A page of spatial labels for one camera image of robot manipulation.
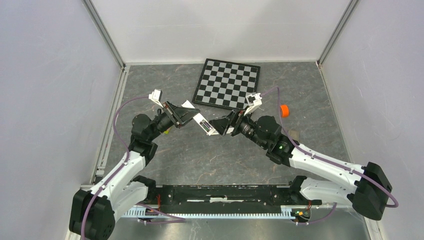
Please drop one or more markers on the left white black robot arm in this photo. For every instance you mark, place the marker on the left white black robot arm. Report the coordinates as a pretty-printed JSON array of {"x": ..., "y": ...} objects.
[{"x": 121, "y": 186}]

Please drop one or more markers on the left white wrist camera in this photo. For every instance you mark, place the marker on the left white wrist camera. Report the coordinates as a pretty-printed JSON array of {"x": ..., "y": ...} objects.
[{"x": 155, "y": 96}]

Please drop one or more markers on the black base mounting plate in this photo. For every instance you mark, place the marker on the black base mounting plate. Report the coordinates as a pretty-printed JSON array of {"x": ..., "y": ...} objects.
[{"x": 225, "y": 199}]

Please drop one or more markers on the aluminium frame rail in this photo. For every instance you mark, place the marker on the aluminium frame rail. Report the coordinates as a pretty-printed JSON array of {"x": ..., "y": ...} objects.
[{"x": 100, "y": 222}]

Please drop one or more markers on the beige remote control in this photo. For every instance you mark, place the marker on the beige remote control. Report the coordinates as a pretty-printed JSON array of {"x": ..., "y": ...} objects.
[{"x": 294, "y": 134}]

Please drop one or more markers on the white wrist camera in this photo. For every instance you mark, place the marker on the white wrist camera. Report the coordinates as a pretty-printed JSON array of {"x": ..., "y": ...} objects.
[
  {"x": 254, "y": 101},
  {"x": 155, "y": 96}
]

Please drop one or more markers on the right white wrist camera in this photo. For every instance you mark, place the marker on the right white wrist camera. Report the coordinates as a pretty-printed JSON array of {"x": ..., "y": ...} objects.
[{"x": 254, "y": 101}]

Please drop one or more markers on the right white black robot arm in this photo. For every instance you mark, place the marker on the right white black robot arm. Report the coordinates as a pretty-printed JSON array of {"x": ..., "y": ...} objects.
[{"x": 365, "y": 188}]

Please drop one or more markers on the white rectangular bar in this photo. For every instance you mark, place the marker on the white rectangular bar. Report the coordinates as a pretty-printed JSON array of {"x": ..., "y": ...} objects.
[{"x": 201, "y": 120}]

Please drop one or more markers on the black white chessboard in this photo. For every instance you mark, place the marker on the black white chessboard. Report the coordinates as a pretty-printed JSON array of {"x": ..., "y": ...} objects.
[{"x": 225, "y": 84}]

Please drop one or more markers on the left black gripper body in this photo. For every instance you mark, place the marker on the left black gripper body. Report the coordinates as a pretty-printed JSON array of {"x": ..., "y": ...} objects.
[{"x": 173, "y": 118}]

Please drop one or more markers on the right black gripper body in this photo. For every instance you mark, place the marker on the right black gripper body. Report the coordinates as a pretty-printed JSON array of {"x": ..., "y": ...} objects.
[{"x": 236, "y": 118}]

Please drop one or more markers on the orange tape roll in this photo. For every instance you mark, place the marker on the orange tape roll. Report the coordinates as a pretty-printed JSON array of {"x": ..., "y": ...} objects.
[{"x": 285, "y": 112}]

